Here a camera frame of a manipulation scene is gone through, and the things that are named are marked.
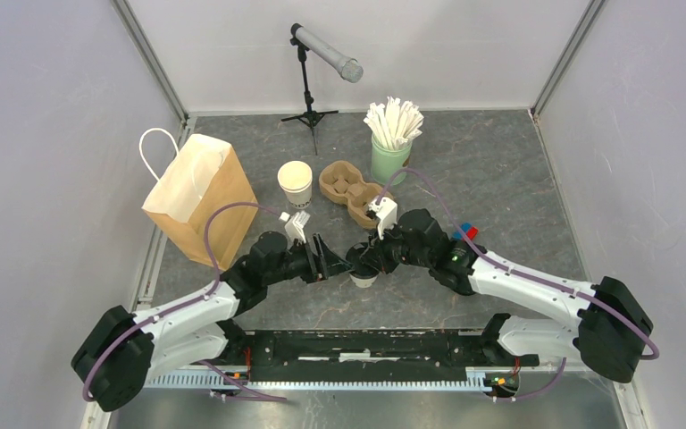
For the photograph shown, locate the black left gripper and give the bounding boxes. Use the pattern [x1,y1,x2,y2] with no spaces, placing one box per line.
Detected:
[264,232,354,285]

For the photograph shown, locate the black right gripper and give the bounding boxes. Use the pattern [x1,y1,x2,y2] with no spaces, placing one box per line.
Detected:
[360,219,432,274]

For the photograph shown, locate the black plastic cup lid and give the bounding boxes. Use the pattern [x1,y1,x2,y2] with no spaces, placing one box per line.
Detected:
[346,243,379,280]

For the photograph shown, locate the white paper cup printed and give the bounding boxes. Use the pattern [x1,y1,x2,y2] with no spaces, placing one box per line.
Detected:
[277,161,313,209]

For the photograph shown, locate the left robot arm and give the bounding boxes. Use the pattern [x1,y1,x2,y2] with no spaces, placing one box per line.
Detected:
[71,231,352,412]

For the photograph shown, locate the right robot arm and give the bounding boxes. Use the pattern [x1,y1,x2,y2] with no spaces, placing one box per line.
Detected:
[347,209,653,383]

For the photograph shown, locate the brown pulp cup carrier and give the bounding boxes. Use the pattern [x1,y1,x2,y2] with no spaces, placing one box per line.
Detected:
[319,160,382,230]

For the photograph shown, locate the blue toy brick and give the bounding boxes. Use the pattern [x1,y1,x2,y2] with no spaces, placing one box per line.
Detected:
[453,223,473,240]

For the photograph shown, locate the red toy brick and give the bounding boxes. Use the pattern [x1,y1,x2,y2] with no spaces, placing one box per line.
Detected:
[467,227,479,240]

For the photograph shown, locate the black microphone stand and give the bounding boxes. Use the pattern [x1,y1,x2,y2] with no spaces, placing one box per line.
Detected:
[280,37,339,155]

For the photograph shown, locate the grey microphone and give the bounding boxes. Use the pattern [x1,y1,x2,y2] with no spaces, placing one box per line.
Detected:
[290,23,364,83]

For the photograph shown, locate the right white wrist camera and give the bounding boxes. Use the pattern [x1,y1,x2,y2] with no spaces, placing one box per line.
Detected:
[368,197,397,240]

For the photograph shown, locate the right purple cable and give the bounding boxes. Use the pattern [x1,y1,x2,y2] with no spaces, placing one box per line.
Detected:
[375,167,661,404]

